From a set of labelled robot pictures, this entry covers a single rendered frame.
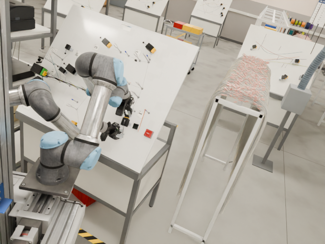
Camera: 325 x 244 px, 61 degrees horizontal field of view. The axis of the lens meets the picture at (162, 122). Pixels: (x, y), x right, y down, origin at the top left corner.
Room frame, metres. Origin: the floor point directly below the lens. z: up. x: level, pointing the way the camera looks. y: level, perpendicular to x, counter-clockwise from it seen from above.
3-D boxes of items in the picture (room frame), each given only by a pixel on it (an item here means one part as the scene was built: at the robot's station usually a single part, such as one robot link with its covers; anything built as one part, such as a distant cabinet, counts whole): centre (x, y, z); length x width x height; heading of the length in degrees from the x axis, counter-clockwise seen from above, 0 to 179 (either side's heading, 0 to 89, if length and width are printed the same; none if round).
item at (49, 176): (1.00, 0.45, 1.21); 0.15 x 0.15 x 0.10
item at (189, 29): (6.94, 0.08, 0.54); 0.99 x 0.50 x 1.08; 78
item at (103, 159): (1.72, 0.62, 0.83); 1.18 x 0.05 x 0.06; 72
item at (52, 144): (1.00, 0.45, 1.33); 0.13 x 0.12 x 0.14; 89
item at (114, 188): (1.66, 0.35, 0.60); 0.55 x 0.03 x 0.39; 72
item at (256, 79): (2.45, -0.65, 0.78); 1.39 x 0.45 x 1.56; 166
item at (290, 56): (4.49, -1.49, 0.83); 1.18 x 0.72 x 1.65; 76
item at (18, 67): (2.13, 1.40, 1.09); 0.35 x 0.33 x 0.07; 72
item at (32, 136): (1.83, 0.87, 0.60); 0.55 x 0.02 x 0.39; 72
